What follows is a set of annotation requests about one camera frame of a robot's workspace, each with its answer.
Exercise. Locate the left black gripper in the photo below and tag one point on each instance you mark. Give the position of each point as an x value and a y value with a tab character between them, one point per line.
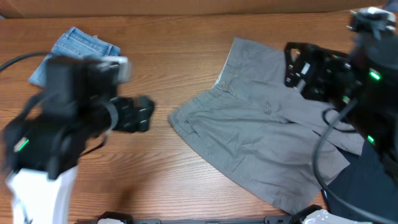
137	114

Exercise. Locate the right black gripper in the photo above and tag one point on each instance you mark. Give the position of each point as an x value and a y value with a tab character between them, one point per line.
311	73

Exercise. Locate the grey shorts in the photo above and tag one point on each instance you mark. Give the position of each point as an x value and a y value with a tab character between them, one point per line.
255	130

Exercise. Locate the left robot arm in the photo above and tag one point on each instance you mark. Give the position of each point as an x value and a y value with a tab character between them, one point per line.
45	141

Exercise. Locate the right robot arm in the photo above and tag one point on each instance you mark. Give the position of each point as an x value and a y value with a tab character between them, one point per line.
360	85

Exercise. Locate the folded blue denim jeans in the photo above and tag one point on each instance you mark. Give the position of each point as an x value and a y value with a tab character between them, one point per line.
75	43

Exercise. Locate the black t-shirt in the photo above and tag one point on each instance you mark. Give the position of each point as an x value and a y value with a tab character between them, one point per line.
365	185

